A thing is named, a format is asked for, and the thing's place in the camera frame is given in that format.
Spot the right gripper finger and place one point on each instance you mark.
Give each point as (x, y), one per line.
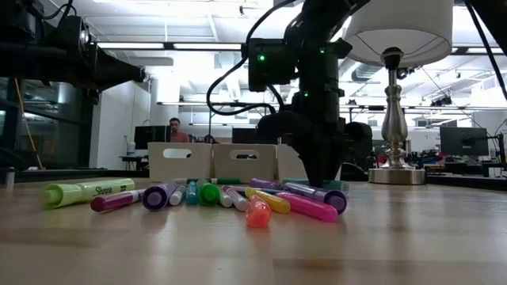
(326, 166)
(311, 166)

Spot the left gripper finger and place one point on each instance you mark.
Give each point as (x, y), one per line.
(123, 73)

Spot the purple highlighter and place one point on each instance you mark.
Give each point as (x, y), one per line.
(156, 198)
(321, 194)

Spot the pink highlighter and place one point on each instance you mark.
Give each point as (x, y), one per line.
(309, 206)

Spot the light purple marker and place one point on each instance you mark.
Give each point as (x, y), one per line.
(263, 183)

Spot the yellow highlighter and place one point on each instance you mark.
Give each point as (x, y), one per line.
(273, 202)

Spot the orange highlighter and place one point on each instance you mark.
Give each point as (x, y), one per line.
(258, 215)

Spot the white barrel pink marker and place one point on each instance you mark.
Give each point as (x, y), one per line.
(239, 202)

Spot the green thin marker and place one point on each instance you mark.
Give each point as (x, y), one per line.
(226, 181)

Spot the white barrel thin marker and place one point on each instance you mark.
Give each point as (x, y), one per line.
(226, 200)
(177, 196)

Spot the green highlighter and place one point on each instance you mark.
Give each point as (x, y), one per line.
(208, 194)

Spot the teal capped thin marker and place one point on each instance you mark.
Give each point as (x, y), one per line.
(191, 196)

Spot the yellow-green Sharpie highlighter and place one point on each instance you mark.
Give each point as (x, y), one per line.
(79, 192)

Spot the magenta thin marker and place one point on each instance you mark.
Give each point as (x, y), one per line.
(115, 200)

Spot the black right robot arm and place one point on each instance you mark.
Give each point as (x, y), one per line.
(317, 23)

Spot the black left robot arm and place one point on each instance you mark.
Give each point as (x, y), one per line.
(35, 63)

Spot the black monitor on arm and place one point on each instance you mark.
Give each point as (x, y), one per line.
(463, 141)

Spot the white plastic bin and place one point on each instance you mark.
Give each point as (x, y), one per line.
(287, 166)
(178, 168)

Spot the long ceiling light strip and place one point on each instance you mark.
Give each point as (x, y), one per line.
(130, 46)

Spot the black office chair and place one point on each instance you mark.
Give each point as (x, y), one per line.
(361, 152)

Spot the grey plastic bin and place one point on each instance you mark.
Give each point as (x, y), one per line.
(245, 170)

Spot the black computer monitor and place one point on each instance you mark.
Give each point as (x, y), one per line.
(152, 137)

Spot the silver table lamp white shade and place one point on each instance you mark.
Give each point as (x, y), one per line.
(394, 118)

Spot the dark office monitor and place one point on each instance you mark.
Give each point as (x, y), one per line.
(243, 136)

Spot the white plastic bottle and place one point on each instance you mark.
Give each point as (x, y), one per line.
(131, 149)

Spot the dark office desk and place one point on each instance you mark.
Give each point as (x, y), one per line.
(132, 157)

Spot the person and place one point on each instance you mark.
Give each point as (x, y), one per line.
(180, 136)

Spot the small white cylinder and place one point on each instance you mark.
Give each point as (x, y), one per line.
(10, 178)

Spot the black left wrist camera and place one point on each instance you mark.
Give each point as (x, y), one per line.
(75, 33)

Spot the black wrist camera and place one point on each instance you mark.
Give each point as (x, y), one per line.
(75, 33)
(271, 67)

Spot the black metal gantry frame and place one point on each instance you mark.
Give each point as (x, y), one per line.
(186, 103)

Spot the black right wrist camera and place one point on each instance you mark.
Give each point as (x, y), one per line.
(271, 67)

